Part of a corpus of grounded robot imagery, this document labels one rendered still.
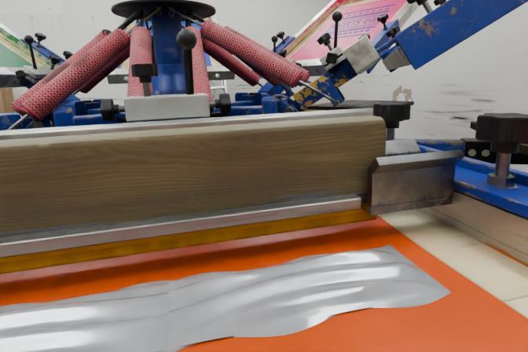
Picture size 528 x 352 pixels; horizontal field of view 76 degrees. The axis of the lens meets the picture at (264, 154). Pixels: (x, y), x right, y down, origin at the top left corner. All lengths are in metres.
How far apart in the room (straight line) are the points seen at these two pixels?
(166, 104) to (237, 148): 0.29
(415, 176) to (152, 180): 0.22
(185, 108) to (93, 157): 0.29
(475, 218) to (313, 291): 0.17
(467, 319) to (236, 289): 0.14
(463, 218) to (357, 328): 0.17
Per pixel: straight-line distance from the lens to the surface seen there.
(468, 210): 0.35
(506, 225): 0.33
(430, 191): 0.34
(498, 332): 0.25
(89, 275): 0.31
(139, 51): 0.86
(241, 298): 0.23
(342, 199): 0.29
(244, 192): 0.28
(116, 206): 0.28
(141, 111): 0.54
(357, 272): 0.26
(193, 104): 0.54
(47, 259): 0.32
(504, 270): 0.31
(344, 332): 0.22
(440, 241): 0.34
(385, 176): 0.31
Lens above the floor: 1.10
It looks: 12 degrees down
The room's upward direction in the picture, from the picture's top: 2 degrees counter-clockwise
